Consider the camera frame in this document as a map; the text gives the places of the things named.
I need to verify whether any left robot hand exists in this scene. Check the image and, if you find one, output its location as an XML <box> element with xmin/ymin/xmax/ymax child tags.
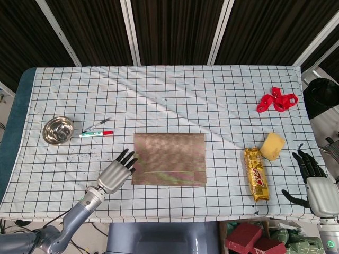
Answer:
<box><xmin>96</xmin><ymin>149</ymin><xmax>139</xmax><ymax>195</ymax></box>

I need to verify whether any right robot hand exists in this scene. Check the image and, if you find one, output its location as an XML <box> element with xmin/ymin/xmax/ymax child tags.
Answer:
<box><xmin>281</xmin><ymin>149</ymin><xmax>339</xmax><ymax>219</ymax></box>

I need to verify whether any brown woven placemat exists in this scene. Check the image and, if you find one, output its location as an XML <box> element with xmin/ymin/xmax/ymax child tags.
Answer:
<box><xmin>131</xmin><ymin>133</ymin><xmax>207</xmax><ymax>187</ymax></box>

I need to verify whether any metal bowl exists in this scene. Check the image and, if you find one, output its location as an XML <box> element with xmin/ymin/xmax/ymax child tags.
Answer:
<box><xmin>42</xmin><ymin>115</ymin><xmax>75</xmax><ymax>146</ymax></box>

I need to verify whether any white marker red cap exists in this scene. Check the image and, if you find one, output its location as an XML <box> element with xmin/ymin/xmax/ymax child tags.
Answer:
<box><xmin>79</xmin><ymin>130</ymin><xmax>114</xmax><ymax>138</ymax></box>

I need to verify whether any green patterned cloth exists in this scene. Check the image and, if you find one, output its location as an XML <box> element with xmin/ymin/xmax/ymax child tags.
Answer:
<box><xmin>269</xmin><ymin>224</ymin><xmax>325</xmax><ymax>254</ymax></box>

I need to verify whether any thin black pen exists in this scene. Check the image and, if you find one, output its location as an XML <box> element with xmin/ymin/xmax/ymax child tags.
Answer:
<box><xmin>82</xmin><ymin>118</ymin><xmax>112</xmax><ymax>133</ymax></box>

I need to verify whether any gold snack packet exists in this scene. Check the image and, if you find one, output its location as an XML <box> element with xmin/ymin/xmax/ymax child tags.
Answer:
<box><xmin>243</xmin><ymin>147</ymin><xmax>271</xmax><ymax>204</ymax></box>

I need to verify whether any yellow sponge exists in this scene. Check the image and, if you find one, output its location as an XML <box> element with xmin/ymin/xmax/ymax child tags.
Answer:
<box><xmin>258</xmin><ymin>132</ymin><xmax>286</xmax><ymax>161</ymax></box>

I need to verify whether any small red box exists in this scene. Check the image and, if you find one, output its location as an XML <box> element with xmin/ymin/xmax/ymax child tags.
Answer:
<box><xmin>253</xmin><ymin>237</ymin><xmax>287</xmax><ymax>254</ymax></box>

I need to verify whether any grey-blue robot torso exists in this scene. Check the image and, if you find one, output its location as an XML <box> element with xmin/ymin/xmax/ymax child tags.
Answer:
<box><xmin>106</xmin><ymin>222</ymin><xmax>220</xmax><ymax>254</ymax></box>

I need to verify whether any large red box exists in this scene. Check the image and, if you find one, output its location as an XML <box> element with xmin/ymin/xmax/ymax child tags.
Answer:
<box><xmin>225</xmin><ymin>222</ymin><xmax>264</xmax><ymax>253</ymax></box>

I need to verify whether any black trash bin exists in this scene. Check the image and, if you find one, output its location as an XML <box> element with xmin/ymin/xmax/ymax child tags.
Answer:
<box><xmin>302</xmin><ymin>78</ymin><xmax>339</xmax><ymax>120</ymax></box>

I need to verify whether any wooden crate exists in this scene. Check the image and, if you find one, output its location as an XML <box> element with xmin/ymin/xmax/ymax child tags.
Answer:
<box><xmin>221</xmin><ymin>221</ymin><xmax>271</xmax><ymax>254</ymax></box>

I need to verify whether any white checked tablecloth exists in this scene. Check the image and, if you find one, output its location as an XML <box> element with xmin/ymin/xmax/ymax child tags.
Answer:
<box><xmin>0</xmin><ymin>65</ymin><xmax>332</xmax><ymax>223</ymax></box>

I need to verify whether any teal padded table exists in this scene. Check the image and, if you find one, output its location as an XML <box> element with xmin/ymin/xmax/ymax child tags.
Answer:
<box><xmin>0</xmin><ymin>67</ymin><xmax>37</xmax><ymax>204</ymax></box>

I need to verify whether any red plastic chain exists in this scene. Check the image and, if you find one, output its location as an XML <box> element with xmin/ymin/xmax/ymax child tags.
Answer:
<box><xmin>256</xmin><ymin>86</ymin><xmax>299</xmax><ymax>114</ymax></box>

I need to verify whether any white partition post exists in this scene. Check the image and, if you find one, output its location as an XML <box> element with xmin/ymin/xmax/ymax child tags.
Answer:
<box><xmin>292</xmin><ymin>12</ymin><xmax>339</xmax><ymax>67</ymax></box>
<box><xmin>120</xmin><ymin>0</ymin><xmax>141</xmax><ymax>66</ymax></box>
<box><xmin>207</xmin><ymin>0</ymin><xmax>235</xmax><ymax>66</ymax></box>
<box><xmin>35</xmin><ymin>0</ymin><xmax>82</xmax><ymax>67</ymax></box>

